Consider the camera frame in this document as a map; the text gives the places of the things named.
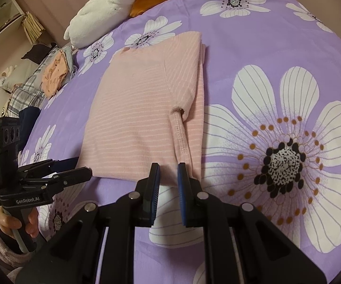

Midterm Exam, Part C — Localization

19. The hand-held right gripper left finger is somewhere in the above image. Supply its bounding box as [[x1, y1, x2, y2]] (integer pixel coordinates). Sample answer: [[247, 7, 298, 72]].
[[19, 163, 161, 284]]

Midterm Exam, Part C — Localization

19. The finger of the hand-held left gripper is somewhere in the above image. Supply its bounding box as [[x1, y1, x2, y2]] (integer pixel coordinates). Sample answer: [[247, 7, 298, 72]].
[[19, 167, 93, 190], [18, 157, 79, 178]]

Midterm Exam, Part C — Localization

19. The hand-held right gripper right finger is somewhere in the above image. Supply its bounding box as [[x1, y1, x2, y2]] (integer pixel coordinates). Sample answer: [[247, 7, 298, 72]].
[[178, 163, 326, 284]]

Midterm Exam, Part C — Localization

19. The pink striped shirt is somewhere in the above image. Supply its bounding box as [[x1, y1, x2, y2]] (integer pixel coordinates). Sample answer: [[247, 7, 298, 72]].
[[77, 31, 209, 188]]

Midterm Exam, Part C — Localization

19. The person's left hand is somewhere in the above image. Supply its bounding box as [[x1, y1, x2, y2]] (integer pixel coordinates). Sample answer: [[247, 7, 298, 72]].
[[0, 208, 40, 239]]

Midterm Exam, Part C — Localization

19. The navy cloth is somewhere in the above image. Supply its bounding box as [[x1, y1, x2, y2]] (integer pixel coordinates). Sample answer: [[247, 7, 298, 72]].
[[19, 106, 42, 131]]

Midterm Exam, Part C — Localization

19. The orange folded garment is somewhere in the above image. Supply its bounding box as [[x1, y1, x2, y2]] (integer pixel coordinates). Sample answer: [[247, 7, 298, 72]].
[[41, 52, 70, 98]]

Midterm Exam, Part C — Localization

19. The beige pillow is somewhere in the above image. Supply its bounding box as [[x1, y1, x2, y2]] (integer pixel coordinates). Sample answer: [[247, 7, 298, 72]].
[[1, 59, 41, 92]]

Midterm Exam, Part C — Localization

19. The grey-blue folded garment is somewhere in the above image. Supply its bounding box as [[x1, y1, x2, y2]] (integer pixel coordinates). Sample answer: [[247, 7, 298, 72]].
[[61, 46, 78, 77]]

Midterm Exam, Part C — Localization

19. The dark brown cloth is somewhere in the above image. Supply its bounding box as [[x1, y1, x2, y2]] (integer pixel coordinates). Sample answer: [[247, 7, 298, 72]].
[[21, 43, 58, 62]]

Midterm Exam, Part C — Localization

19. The yellow hanging cloth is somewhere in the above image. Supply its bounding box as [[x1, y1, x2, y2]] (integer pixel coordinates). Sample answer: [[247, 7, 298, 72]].
[[22, 12, 45, 40]]

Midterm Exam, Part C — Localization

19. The purple floral blanket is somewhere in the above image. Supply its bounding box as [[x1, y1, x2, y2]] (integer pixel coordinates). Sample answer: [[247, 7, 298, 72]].
[[18, 0, 341, 284]]

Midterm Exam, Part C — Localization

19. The white plush goose toy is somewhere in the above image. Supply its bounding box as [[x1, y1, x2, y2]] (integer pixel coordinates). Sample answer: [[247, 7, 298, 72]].
[[64, 0, 196, 48]]

